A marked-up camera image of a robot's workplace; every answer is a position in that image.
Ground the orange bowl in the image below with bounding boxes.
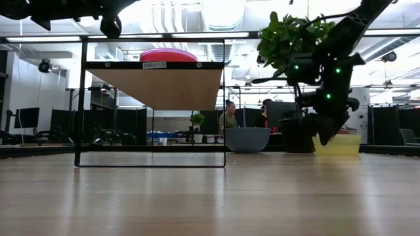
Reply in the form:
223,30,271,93
140,52,198,63

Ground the small plant in white pot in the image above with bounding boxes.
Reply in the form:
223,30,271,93
189,113,205,144

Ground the black overhead frame beam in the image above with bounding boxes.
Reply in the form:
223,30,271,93
0,29,420,44

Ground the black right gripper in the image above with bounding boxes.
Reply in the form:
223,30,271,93
297,87,361,147

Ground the blue box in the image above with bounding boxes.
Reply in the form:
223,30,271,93
146,132,175,139

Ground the white shelf label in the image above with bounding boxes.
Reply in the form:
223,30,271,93
142,61,167,69

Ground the black wall-side monitor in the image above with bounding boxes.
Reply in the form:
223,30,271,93
14,107,40,129

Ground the dark desk monitor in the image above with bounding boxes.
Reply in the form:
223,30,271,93
266,101,299,128

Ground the green leafy potted tree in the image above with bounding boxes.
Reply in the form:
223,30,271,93
256,11,337,99

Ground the grey office chair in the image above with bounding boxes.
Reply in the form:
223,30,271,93
399,128,420,147

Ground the person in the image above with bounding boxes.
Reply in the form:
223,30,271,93
219,99,238,135
255,98,274,128

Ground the yellow bowl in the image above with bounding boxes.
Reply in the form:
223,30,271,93
311,133,362,156

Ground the black partition screen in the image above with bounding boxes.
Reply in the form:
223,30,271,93
367,104,420,146
50,107,148,146

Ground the wooden shelf with black frame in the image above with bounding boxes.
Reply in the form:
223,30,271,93
73,37,226,168

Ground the black plant pot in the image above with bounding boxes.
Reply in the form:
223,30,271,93
278,117,316,153

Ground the blue bowl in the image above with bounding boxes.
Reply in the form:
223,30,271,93
224,127,272,153

